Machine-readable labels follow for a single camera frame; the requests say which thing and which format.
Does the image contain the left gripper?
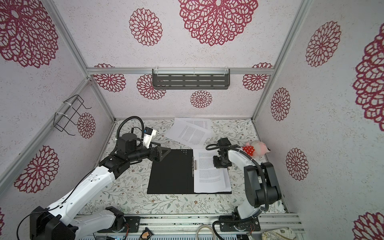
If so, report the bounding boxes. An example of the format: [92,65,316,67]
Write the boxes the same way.
[128,141,171,163]

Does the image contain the printed paper sheet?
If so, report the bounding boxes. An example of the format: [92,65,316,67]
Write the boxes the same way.
[165,120,213,149]
[193,149,232,194]
[175,118,212,131]

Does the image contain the blue black folder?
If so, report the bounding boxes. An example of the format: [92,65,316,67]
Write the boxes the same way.
[146,148,233,195]

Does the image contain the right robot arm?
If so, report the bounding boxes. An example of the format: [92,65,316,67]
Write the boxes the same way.
[205,138,282,223]

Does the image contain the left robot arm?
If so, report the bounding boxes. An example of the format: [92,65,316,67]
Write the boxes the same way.
[26,133,171,240]

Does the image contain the metal folder clip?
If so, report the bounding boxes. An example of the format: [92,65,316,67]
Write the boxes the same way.
[192,159,198,178]

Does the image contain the pink plush toy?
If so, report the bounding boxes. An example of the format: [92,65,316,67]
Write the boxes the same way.
[242,141,271,158]

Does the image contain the printed paper sheet back top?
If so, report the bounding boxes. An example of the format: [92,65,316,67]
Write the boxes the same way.
[175,118,212,131]

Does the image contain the patterned cloth bag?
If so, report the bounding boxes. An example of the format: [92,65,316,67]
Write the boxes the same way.
[262,228,297,240]

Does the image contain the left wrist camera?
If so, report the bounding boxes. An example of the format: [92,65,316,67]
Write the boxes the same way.
[143,127,157,149]

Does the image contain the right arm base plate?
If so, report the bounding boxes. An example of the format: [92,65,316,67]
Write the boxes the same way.
[219,216,261,232]

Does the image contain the white cable loop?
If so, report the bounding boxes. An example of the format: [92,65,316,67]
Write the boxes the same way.
[195,224,217,240]

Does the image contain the grey wall shelf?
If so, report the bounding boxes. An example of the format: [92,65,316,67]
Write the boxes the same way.
[152,69,231,90]

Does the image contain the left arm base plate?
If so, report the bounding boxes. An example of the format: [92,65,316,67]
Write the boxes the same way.
[106,207,141,233]

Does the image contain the black wire wall rack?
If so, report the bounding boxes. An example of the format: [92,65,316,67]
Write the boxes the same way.
[53,95,91,136]

